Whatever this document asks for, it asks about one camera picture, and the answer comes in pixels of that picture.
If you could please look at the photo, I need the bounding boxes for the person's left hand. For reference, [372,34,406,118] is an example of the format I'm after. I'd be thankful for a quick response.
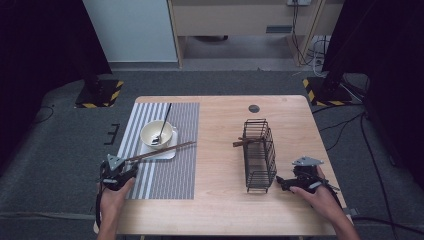
[98,177,136,222]

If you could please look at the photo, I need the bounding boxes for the person's right hand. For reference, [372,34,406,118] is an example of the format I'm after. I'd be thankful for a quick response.
[289,165,344,223]

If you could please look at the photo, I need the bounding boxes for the hanging black cables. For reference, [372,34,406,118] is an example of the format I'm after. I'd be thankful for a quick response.
[290,3,332,78]

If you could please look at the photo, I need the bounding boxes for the dark curtain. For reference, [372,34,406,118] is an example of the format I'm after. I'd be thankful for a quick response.
[321,0,424,189]
[0,0,113,174]

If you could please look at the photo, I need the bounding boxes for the long black floor cable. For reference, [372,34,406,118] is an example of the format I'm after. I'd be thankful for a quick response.
[359,113,399,240]

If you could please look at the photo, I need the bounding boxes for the white cabinet panel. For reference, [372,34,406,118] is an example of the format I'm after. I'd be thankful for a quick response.
[82,0,179,64]

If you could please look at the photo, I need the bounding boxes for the grey striped placemat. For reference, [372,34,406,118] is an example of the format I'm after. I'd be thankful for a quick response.
[117,101,201,201]

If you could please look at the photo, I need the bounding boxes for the light wooden desk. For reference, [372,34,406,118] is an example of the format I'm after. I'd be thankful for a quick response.
[166,0,346,69]

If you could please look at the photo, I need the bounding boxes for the black spoon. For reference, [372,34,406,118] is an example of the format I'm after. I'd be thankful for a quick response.
[150,102,173,147]

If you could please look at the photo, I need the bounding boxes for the cream bowl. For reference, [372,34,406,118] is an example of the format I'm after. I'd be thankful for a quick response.
[139,119,174,150]

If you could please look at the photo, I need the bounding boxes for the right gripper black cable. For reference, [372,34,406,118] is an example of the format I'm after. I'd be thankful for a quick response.
[314,179,424,235]

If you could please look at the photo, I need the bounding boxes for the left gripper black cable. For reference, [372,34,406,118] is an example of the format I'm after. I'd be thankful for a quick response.
[94,164,105,229]

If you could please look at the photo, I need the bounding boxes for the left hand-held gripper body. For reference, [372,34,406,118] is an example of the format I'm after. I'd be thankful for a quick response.
[99,153,133,192]

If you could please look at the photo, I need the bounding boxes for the white square plate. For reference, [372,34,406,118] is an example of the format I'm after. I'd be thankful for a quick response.
[137,126,179,161]

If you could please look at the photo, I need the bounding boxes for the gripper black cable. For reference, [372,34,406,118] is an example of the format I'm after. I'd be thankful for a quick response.
[94,164,105,229]
[314,179,424,235]

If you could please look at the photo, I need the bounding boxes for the black wire rack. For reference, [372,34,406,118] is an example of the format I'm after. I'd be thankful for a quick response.
[242,118,278,194]

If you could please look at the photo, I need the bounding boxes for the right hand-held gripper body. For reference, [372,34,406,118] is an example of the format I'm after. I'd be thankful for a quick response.
[292,156,330,195]

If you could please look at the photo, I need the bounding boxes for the black yellow striped stand base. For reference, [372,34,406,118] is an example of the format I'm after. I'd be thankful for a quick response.
[74,79,125,109]
[302,76,354,107]

